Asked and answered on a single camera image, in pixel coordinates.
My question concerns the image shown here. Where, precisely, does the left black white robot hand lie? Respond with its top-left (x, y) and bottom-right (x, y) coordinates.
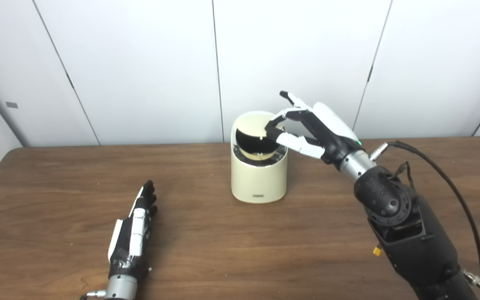
top-left (107, 180), bottom-right (158, 278)

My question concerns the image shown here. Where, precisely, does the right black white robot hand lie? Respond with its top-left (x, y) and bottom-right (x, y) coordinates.
top-left (265, 91), bottom-right (365, 171)

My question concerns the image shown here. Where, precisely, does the cream-colored bin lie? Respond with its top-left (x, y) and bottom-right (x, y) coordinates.
top-left (230, 111), bottom-right (288, 204)

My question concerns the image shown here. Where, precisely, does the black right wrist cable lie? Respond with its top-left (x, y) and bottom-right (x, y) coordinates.
top-left (369, 141), bottom-right (480, 292)

